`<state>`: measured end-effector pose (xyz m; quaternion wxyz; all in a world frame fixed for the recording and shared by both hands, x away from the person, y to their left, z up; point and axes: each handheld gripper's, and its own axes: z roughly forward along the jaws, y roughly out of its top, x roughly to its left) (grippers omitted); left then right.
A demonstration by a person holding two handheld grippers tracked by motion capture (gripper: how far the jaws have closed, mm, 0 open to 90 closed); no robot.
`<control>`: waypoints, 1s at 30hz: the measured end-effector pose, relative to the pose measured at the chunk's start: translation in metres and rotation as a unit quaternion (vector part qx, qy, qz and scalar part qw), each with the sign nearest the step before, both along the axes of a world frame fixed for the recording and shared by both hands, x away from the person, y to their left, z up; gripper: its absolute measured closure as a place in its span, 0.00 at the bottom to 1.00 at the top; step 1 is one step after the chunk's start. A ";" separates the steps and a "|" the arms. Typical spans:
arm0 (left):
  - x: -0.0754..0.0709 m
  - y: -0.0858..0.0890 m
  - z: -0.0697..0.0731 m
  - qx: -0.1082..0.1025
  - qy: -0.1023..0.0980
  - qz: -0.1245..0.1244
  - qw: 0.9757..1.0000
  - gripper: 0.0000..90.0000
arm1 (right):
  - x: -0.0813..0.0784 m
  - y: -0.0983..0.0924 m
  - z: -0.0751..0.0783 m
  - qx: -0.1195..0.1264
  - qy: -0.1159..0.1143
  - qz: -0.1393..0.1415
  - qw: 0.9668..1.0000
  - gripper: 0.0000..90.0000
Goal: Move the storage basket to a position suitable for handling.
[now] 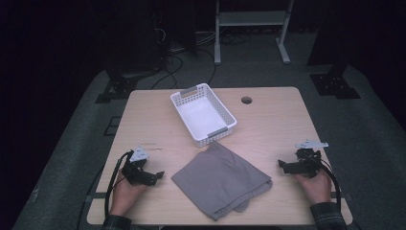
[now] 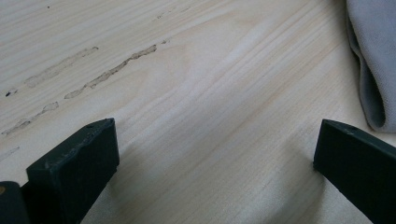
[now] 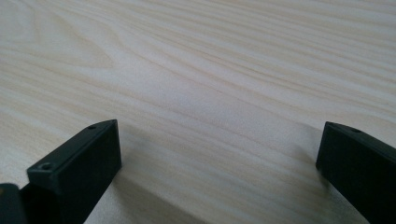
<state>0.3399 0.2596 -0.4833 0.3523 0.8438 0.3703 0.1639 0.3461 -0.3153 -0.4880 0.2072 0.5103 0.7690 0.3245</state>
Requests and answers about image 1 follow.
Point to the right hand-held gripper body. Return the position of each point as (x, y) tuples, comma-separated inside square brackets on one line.
[(308, 164)]

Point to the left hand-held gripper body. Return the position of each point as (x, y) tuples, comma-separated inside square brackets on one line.
[(135, 167)]

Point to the grey cloth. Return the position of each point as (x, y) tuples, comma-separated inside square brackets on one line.
[(220, 180)]

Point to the white plastic basket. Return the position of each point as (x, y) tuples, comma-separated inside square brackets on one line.
[(201, 117)]

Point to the person's right hand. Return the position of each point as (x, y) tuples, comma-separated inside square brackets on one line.
[(316, 188)]

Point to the person's left hand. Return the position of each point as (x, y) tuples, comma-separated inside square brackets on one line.
[(126, 196)]

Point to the black stand base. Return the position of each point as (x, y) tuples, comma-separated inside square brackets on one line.
[(333, 84), (118, 87)]

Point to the white metal stand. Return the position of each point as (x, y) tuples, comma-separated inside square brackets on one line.
[(252, 18)]

